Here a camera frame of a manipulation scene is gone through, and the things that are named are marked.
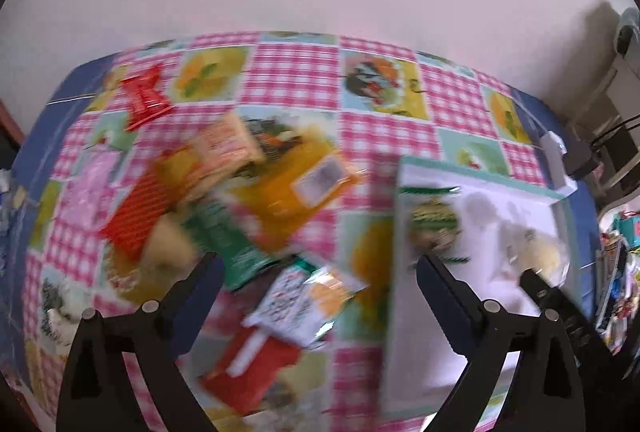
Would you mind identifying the clear bread packet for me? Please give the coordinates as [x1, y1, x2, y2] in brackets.
[491, 222, 570, 287]

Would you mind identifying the dark red snack packet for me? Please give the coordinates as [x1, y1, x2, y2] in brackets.
[200, 327, 302, 416]

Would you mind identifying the cream jelly cup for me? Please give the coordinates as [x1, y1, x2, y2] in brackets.
[142, 214, 198, 270]

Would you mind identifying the red gold patterned packet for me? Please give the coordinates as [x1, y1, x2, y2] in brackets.
[100, 168, 169, 263]

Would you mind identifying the green round biscuit packet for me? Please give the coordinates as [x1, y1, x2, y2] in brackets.
[399, 186, 470, 264]

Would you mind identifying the green snack packet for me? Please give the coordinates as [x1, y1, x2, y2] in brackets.
[181, 198, 278, 291]

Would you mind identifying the white green cracker packet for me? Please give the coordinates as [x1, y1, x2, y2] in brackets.
[243, 254, 368, 348]

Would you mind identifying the red twisted candy packet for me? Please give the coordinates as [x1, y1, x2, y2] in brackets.
[120, 64, 174, 132]

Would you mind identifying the colourful clutter on floor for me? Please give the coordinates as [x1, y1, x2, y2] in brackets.
[594, 211, 639, 352]

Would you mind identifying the white teal tray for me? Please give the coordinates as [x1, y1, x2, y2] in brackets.
[380, 156, 579, 421]

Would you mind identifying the pink snack packet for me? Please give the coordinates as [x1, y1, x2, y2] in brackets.
[60, 149, 119, 230]

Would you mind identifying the white power adapter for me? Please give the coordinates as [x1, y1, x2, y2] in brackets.
[540, 131, 577, 198]

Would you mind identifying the blue striped cloth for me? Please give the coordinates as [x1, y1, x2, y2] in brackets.
[1, 55, 116, 383]

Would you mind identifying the orange potato chip packet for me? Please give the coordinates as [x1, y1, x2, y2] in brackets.
[153, 111, 266, 204]

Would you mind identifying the pink checkered fruit tablecloth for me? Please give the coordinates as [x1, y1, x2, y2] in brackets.
[6, 31, 570, 431]

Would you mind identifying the yellow transparent snack packet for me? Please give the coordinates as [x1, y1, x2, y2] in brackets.
[232, 129, 361, 252]

